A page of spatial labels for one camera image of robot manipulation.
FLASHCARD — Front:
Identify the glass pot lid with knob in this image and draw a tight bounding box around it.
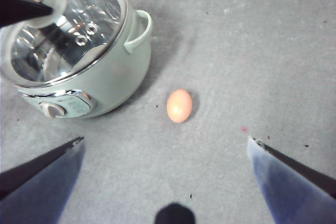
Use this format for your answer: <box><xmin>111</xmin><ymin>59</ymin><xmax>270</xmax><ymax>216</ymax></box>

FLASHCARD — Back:
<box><xmin>0</xmin><ymin>0</ymin><xmax>130</xmax><ymax>89</ymax></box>

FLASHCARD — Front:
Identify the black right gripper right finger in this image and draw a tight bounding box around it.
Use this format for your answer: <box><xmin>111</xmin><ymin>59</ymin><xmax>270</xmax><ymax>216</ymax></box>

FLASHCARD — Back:
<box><xmin>247</xmin><ymin>135</ymin><xmax>336</xmax><ymax>224</ymax></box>

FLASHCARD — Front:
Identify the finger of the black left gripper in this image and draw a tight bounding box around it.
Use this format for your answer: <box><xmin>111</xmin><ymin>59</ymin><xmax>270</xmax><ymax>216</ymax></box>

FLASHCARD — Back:
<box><xmin>0</xmin><ymin>0</ymin><xmax>55</xmax><ymax>28</ymax></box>

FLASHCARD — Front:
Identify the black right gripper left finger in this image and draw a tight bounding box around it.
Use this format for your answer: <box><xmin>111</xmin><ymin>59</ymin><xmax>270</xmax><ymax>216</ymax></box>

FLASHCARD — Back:
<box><xmin>0</xmin><ymin>136</ymin><xmax>86</xmax><ymax>224</ymax></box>

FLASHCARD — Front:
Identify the brown egg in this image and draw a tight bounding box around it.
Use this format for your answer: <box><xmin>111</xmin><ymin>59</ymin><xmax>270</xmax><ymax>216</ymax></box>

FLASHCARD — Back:
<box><xmin>166</xmin><ymin>88</ymin><xmax>193</xmax><ymax>124</ymax></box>

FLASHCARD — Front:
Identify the pale green electric pot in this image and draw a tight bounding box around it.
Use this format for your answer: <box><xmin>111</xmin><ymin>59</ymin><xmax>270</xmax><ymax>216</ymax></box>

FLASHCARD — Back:
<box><xmin>17</xmin><ymin>9</ymin><xmax>153</xmax><ymax>120</ymax></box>

